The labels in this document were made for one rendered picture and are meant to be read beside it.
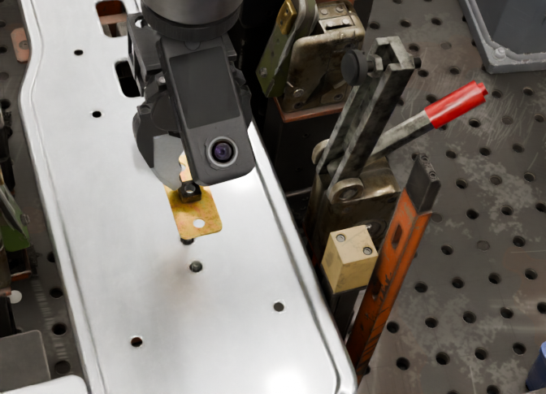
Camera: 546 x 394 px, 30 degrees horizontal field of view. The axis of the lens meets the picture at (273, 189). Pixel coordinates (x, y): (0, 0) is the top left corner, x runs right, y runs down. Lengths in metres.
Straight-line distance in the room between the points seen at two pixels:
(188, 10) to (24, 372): 0.37
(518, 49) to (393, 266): 0.73
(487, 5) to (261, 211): 0.71
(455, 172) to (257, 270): 0.55
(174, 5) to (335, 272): 0.31
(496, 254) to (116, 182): 0.58
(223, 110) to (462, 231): 0.69
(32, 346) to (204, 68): 0.32
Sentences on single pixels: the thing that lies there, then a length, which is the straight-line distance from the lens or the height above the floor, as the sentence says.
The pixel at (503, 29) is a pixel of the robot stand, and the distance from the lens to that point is 1.54.
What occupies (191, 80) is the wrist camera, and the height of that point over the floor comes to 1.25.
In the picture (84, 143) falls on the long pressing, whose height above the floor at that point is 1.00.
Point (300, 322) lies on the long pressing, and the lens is 0.91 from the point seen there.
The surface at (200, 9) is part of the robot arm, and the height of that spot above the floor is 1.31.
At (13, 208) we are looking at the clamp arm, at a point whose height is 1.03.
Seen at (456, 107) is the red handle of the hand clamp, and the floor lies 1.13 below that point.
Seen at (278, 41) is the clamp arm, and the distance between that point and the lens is 1.05.
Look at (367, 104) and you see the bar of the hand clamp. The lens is 0.87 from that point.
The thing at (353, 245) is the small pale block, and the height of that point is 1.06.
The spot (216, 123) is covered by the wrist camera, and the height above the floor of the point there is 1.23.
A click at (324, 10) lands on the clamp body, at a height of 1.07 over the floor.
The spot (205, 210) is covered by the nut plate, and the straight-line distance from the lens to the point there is 0.87.
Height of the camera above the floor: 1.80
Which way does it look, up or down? 55 degrees down
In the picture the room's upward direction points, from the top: 10 degrees clockwise
